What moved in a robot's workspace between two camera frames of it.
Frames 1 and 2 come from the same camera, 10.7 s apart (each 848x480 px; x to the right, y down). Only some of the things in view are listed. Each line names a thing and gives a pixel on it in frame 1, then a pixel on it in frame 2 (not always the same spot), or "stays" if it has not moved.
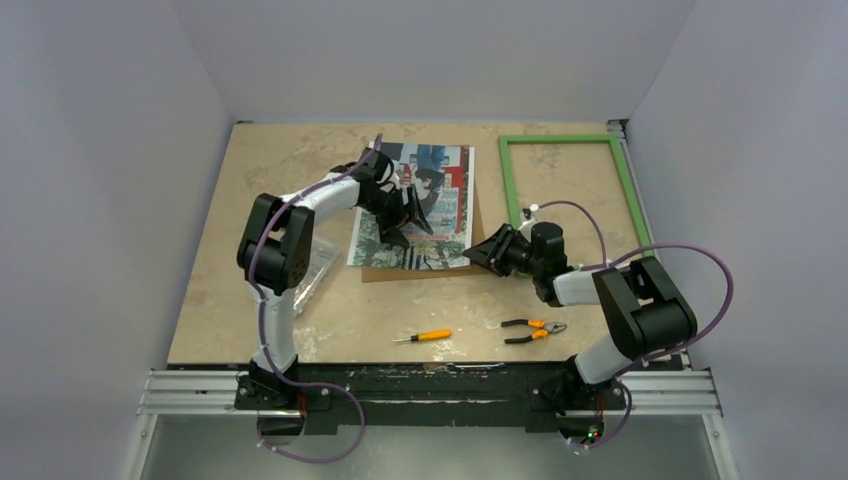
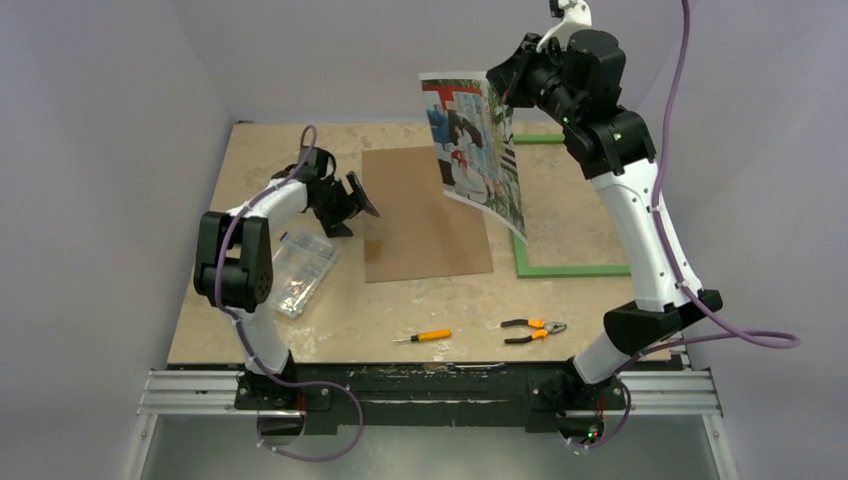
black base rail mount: [542, 393] stays
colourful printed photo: [443, 180] -> [473, 134]
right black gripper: [502, 248] -> [510, 81]
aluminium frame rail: [197, 393] stays
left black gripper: [390, 232] -> [332, 223]
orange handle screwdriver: [428, 336] stays
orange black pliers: [547, 327] stays
